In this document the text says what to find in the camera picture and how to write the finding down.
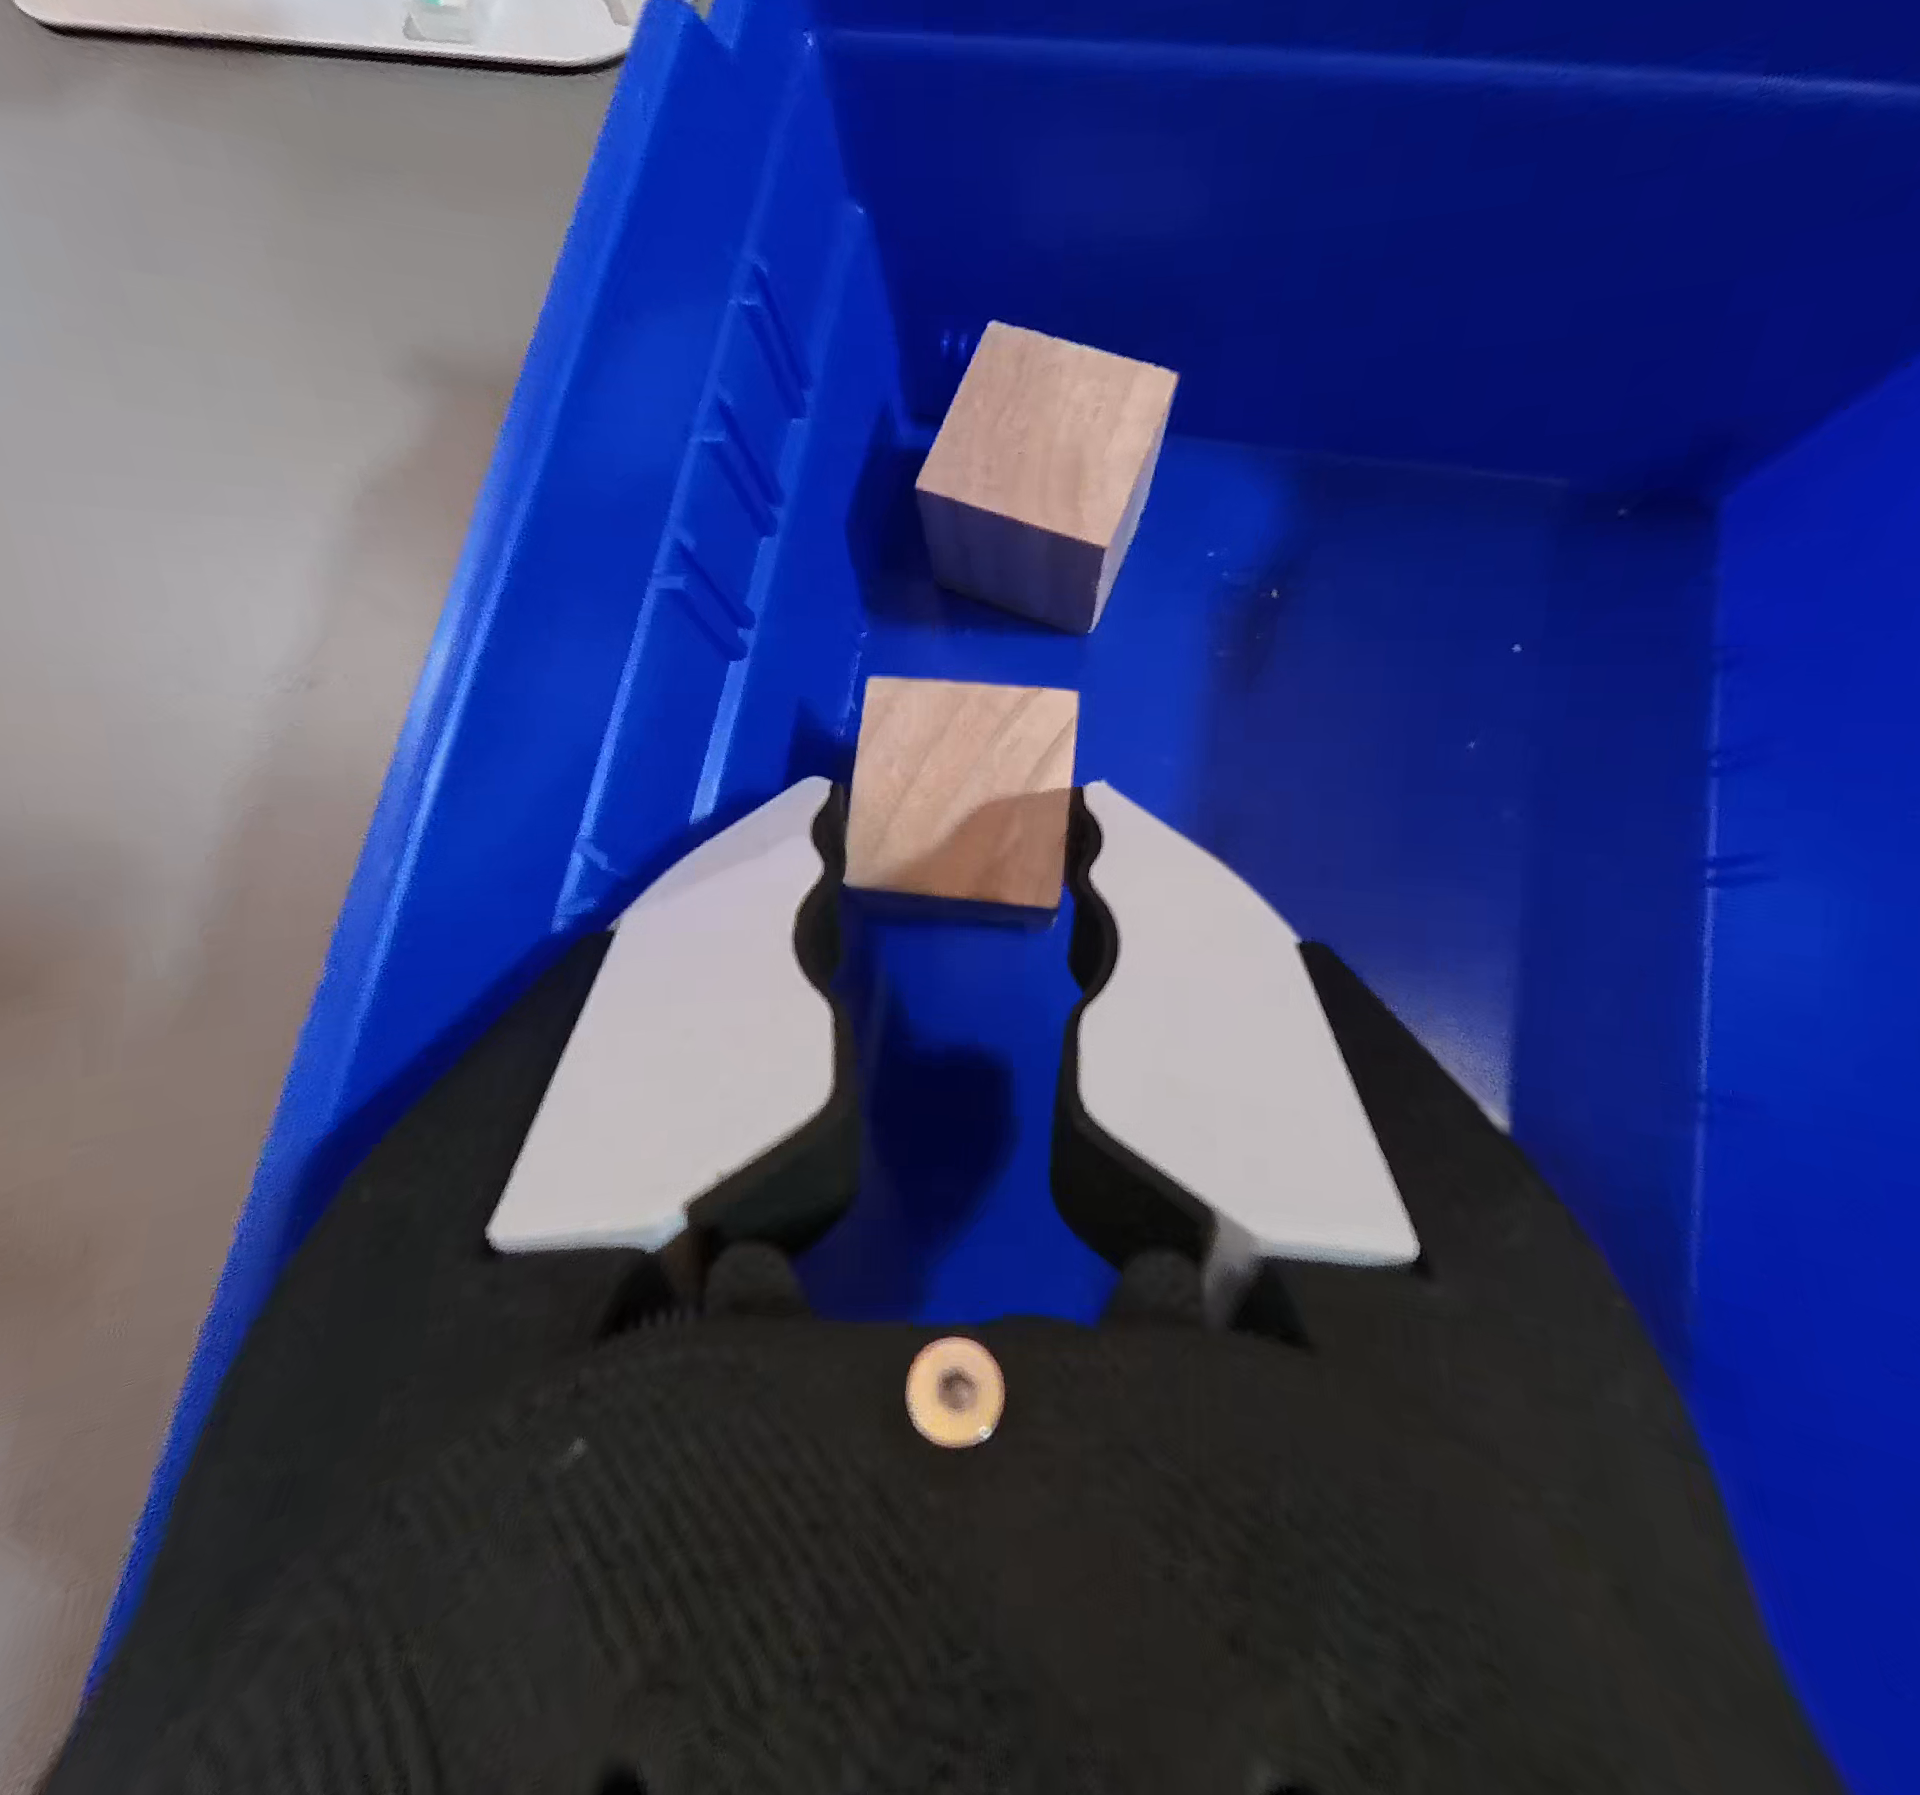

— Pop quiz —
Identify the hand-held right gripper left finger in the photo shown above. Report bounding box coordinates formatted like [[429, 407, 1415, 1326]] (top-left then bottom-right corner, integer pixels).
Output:
[[484, 777, 864, 1263]]

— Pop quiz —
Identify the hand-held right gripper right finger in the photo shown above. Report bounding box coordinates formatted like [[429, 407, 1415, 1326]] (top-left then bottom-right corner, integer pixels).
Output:
[[1049, 779, 1423, 1330]]

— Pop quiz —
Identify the wooden cube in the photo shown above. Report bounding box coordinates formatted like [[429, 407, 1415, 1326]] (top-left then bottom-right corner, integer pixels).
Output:
[[915, 321, 1180, 636], [844, 676, 1083, 931]]

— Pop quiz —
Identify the blue plastic bin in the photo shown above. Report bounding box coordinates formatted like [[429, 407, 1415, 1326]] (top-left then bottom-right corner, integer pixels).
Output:
[[76, 0, 1920, 1795]]

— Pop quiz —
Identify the grey desk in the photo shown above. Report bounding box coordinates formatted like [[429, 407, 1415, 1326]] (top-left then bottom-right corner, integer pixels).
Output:
[[0, 0, 740, 1730]]

